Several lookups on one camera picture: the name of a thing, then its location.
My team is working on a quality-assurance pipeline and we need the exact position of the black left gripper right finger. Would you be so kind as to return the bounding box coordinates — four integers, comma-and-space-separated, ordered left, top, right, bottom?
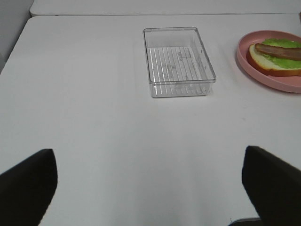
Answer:
242, 146, 301, 226

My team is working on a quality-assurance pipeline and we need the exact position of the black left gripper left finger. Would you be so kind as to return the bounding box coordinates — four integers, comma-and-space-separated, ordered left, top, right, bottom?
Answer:
0, 149, 58, 226

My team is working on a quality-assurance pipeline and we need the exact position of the green lettuce leaf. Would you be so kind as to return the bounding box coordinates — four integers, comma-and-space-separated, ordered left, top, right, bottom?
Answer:
261, 38, 301, 69

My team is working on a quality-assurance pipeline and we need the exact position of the white bread slice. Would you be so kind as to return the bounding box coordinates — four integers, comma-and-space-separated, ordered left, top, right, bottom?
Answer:
246, 44, 301, 77

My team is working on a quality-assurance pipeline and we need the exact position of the brown bacon strip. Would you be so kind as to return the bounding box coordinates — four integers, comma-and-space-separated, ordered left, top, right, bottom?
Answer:
254, 43, 301, 61

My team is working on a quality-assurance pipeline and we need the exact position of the pink round plate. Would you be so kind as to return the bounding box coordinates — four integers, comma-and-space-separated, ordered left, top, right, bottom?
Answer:
237, 30, 301, 93

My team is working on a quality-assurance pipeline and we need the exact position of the clear left plastic container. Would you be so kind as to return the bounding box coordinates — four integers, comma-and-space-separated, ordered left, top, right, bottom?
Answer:
143, 27, 216, 98

